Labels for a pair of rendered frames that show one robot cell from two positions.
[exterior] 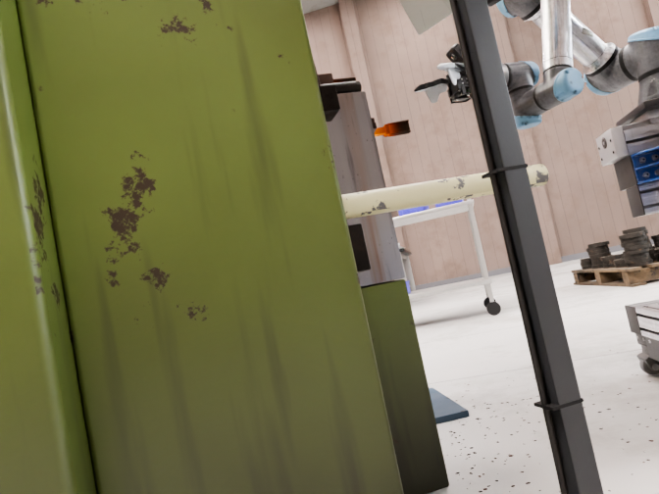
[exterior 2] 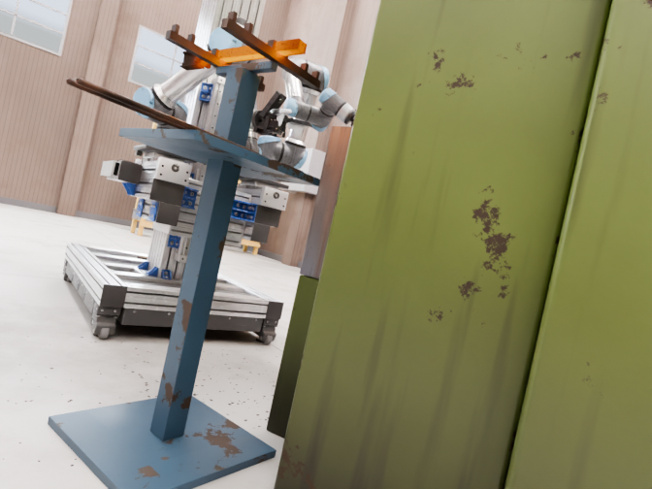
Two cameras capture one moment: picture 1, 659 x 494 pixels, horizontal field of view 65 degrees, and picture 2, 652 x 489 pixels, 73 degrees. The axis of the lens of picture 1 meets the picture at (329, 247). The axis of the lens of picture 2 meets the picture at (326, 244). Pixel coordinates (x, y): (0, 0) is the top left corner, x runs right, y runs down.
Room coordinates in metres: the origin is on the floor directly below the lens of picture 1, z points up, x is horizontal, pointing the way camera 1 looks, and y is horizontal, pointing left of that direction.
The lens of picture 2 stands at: (2.44, 0.86, 0.58)
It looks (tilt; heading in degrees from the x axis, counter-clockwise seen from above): 0 degrees down; 223
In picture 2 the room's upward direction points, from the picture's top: 12 degrees clockwise
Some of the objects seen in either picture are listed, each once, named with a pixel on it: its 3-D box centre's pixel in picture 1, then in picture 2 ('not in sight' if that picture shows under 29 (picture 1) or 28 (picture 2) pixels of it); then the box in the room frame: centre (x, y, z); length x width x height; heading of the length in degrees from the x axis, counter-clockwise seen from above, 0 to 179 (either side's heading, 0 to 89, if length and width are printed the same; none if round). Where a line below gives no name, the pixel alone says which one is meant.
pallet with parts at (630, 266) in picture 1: (638, 252); not in sight; (4.67, -2.72, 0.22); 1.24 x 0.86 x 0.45; 178
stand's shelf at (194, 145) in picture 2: not in sight; (225, 158); (1.83, -0.10, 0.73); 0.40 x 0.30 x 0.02; 5
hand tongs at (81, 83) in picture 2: not in sight; (213, 138); (1.94, 0.01, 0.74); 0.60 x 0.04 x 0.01; 9
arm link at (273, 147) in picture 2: not in sight; (268, 148); (1.03, -0.99, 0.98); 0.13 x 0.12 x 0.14; 156
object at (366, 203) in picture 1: (446, 190); not in sight; (0.98, -0.24, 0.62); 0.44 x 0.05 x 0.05; 106
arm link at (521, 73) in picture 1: (517, 76); not in sight; (1.47, -0.64, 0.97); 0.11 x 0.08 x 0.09; 106
